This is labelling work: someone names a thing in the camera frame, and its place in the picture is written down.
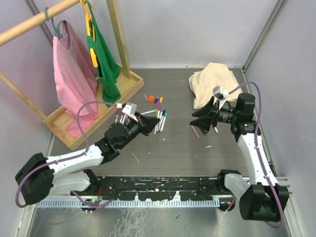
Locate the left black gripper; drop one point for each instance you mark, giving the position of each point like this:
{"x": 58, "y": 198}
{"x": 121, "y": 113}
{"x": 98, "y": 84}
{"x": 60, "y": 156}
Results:
{"x": 145, "y": 124}

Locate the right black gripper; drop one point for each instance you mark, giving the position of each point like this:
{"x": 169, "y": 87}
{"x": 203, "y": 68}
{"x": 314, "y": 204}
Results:
{"x": 204, "y": 122}

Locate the pink pen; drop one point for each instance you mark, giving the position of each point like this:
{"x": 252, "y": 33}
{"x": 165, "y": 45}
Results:
{"x": 195, "y": 131}

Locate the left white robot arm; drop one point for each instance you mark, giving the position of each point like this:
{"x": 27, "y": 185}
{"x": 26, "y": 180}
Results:
{"x": 42, "y": 176}

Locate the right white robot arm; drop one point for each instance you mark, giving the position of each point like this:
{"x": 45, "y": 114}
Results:
{"x": 261, "y": 198}

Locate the teal cap marker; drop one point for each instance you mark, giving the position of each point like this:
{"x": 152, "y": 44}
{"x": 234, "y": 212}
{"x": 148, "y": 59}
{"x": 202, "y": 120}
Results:
{"x": 163, "y": 122}

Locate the beige cloth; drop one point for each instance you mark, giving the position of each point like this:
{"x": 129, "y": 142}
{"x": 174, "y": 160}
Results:
{"x": 203, "y": 82}

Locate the wooden clothes rack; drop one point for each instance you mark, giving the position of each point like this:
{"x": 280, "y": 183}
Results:
{"x": 68, "y": 129}

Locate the green shirt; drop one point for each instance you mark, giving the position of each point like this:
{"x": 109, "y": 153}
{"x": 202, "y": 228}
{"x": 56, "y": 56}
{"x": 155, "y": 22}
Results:
{"x": 108, "y": 70}

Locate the pink shirt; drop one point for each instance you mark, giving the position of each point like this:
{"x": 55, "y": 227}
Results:
{"x": 75, "y": 76}

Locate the yellow clothes hanger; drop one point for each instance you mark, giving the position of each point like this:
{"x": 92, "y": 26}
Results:
{"x": 90, "y": 31}

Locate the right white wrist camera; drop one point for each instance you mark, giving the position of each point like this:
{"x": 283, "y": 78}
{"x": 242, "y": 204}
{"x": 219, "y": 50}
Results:
{"x": 221, "y": 94}

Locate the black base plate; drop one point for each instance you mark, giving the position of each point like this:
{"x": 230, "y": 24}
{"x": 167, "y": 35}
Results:
{"x": 156, "y": 188}

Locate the slotted cable duct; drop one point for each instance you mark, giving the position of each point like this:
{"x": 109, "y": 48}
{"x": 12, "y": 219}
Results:
{"x": 176, "y": 202}

